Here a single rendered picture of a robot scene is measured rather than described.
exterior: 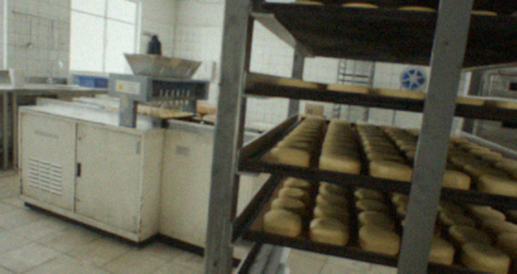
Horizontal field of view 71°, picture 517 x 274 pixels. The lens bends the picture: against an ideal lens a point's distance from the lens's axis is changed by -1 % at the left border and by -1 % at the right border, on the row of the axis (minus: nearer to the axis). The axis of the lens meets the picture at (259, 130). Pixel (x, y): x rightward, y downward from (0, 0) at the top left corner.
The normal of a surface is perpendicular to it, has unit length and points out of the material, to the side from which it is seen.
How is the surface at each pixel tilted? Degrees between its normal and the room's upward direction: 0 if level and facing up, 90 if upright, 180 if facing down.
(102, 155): 90
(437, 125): 90
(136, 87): 90
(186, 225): 90
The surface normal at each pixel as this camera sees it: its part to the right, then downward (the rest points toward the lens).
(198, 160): -0.41, 0.09
